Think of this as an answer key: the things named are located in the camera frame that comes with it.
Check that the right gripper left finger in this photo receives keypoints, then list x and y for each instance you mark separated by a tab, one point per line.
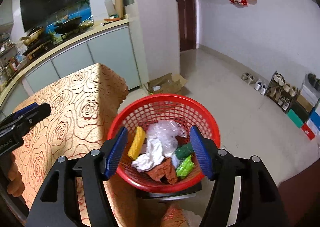
56	203

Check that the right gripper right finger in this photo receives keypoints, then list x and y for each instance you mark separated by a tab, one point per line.
260	203

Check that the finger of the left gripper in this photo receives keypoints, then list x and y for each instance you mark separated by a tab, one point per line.
36	115
26	109

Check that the green yellow scrub sponge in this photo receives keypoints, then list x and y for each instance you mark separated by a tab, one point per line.
184	151

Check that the kitchen base cabinets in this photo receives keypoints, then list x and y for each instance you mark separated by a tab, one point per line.
110	46

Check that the brown cloth trash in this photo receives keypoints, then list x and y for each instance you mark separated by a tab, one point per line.
164	170

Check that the white paper trash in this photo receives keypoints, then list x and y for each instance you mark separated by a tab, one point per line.
153	154

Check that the clear plastic bag trash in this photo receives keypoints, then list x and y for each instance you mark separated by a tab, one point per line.
164	133

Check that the person's left hand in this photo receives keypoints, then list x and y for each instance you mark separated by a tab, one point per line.
16	185

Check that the rose pattern tablecloth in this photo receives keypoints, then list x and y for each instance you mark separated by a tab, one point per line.
83	107

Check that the metal spice rack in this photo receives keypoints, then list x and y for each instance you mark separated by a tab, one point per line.
8	62

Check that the golden pan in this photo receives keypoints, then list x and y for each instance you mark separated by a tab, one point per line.
32	36

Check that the green snack wrapper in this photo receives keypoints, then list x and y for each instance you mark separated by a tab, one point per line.
185	167

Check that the black wok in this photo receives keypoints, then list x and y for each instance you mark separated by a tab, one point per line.
68	26

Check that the stacked shoe boxes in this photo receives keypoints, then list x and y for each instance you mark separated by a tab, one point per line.
304	107

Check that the red plastic mesh basket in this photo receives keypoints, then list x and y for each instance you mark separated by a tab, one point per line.
151	109

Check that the black shoe rack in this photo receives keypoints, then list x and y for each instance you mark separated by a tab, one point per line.
281	92

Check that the white shoes pair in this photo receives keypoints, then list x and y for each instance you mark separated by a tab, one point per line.
261	87

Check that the white plastic jug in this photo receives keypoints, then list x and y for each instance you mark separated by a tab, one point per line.
110	8

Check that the beige shoes pair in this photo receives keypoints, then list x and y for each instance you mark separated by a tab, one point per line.
248	78

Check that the brown cardboard box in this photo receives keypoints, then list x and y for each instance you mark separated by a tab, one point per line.
166	84

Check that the dark wooden door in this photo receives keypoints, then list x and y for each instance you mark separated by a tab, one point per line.
187	24

